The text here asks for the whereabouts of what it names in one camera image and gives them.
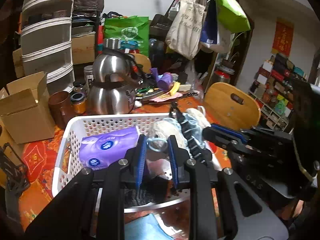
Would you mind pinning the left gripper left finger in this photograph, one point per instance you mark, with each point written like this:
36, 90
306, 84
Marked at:
69, 214

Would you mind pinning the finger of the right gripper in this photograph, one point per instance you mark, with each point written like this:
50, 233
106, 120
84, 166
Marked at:
220, 139
229, 131

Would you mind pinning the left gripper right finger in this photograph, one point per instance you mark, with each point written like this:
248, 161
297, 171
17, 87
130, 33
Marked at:
243, 214

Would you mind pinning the light blue tissue pack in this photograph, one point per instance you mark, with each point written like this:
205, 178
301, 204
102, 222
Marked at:
145, 228

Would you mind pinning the wooden chair right side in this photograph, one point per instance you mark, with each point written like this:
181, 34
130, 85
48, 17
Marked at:
232, 107

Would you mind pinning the white cotton glove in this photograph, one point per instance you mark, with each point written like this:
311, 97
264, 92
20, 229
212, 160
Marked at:
172, 127

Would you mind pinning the black flexible tripod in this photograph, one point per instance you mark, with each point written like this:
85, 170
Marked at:
187, 132

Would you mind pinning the purple tissue pack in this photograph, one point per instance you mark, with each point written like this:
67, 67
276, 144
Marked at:
99, 151

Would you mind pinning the shelf with boxes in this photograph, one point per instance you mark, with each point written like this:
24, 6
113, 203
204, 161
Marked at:
272, 89

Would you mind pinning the purple plastic cup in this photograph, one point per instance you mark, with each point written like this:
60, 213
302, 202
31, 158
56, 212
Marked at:
164, 82

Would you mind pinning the orange floral tablecloth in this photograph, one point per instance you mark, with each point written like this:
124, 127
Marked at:
40, 157

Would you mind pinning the white plastic perforated basket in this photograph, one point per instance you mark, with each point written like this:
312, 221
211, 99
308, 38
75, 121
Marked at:
85, 126

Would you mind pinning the black folding stand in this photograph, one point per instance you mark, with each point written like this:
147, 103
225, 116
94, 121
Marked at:
17, 180

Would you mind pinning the white blue hanging bag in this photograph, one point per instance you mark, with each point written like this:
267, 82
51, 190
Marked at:
214, 35

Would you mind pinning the beige canvas tote bag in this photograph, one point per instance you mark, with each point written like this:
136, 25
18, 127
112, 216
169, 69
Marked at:
184, 34

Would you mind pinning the amber glass jar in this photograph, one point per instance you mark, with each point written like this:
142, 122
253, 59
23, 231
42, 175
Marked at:
78, 101

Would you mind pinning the brown ceramic cup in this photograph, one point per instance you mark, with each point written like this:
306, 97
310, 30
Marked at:
61, 108

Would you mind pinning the lime green hanging bag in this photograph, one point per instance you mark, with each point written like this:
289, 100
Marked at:
231, 15

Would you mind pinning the open cardboard box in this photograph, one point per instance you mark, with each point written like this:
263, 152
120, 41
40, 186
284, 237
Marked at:
24, 109

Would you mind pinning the stainless steel kettle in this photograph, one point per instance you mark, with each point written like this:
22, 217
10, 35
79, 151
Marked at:
114, 83

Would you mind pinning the green shopping bag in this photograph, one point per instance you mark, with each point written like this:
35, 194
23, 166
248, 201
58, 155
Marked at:
132, 31

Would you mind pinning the grey white drawer tower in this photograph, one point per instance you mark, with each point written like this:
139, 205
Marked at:
46, 42

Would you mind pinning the red wall scroll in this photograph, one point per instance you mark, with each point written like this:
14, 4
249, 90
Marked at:
283, 37

